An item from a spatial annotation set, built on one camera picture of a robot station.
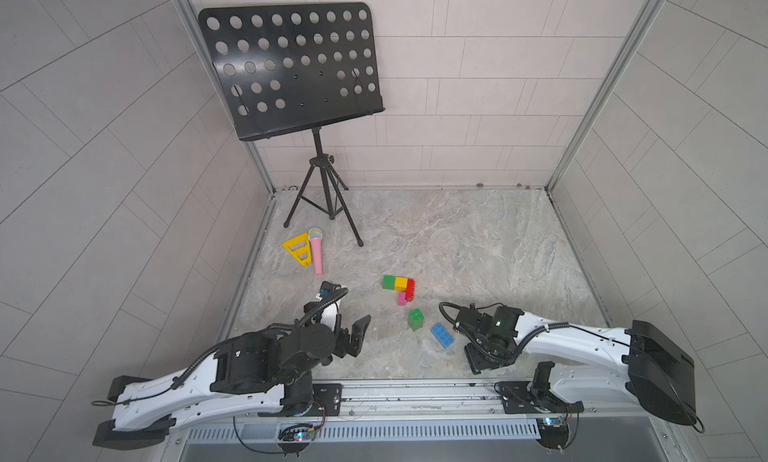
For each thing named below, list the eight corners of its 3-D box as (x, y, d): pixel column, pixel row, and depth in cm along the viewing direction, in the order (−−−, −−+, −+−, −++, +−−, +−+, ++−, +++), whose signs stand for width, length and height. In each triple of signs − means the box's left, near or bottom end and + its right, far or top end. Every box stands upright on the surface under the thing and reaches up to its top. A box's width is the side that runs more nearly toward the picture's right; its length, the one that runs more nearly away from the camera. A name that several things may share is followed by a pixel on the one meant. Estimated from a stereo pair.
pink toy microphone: (311, 277, 94) (308, 271, 91) (310, 234, 105) (308, 228, 102) (324, 274, 95) (321, 269, 92) (322, 232, 105) (320, 226, 103)
